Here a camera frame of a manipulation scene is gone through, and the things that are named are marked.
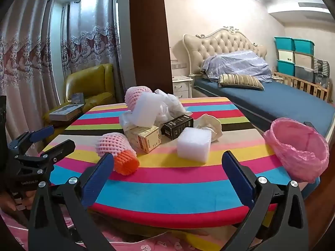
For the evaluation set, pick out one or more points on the person's left hand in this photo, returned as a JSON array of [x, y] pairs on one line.
[[6, 202]]

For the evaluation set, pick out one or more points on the wall socket panel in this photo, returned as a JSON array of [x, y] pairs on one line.
[[178, 65]]

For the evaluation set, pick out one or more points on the blue sheeted mattress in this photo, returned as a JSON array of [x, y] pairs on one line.
[[288, 102]]

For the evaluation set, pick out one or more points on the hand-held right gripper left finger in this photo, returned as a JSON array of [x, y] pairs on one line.
[[100, 177]]

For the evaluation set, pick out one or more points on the pink plastic trash bag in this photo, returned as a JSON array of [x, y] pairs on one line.
[[295, 159]]

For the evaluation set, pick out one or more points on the houndstooth bag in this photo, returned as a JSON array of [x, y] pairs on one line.
[[321, 65]]

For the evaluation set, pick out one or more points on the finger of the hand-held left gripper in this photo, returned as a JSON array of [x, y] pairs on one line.
[[39, 133], [60, 150]]

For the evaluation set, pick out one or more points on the pink patterned pajamas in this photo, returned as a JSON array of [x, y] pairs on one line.
[[157, 244]]

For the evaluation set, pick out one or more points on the wooden crib rail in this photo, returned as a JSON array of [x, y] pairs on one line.
[[308, 87]]

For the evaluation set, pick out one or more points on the crumpled white packing paper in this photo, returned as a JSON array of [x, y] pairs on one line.
[[172, 104]]

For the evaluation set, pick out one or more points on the blue striped duvet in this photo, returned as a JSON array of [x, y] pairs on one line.
[[235, 65]]

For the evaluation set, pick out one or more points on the flat grey book box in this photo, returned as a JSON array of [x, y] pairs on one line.
[[65, 111]]

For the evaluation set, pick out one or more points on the yellow leather armchair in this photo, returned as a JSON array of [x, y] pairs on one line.
[[89, 83]]

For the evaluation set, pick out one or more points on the orange foam fruit net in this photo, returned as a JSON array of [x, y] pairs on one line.
[[127, 163]]

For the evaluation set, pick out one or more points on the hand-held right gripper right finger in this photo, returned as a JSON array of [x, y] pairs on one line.
[[239, 180]]

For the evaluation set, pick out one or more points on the embroidered grey curtain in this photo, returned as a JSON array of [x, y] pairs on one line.
[[23, 57], [91, 31]]

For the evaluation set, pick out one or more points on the white nightstand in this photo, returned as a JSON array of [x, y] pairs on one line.
[[182, 89]]

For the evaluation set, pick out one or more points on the ceiling air vent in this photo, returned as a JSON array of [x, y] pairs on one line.
[[311, 4]]

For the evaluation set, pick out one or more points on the dark wooden wardrobe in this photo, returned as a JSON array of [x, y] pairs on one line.
[[149, 31]]

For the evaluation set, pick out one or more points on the small black box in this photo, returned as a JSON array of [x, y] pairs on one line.
[[175, 126]]

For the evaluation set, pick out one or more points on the white foam block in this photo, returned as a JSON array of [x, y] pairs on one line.
[[193, 143]]

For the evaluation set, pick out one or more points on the tan cardboard box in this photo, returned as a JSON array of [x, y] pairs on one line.
[[146, 138]]

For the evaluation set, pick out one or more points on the cream crumpled cloth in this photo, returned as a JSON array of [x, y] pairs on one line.
[[212, 125]]

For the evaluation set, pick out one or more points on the stack of storage bins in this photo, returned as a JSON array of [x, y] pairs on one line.
[[303, 47]]

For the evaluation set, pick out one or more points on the pink foam fruit net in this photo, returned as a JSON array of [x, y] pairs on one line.
[[110, 143], [134, 95]]

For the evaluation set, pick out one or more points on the small grey box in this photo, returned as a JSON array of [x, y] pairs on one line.
[[77, 98]]

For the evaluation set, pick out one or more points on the striped brown pillow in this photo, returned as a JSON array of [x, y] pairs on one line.
[[240, 81]]

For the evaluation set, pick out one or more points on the white L-shaped foam piece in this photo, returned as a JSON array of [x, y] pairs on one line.
[[146, 112]]

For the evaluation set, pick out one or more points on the cream tufted headboard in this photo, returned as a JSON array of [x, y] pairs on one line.
[[225, 43]]

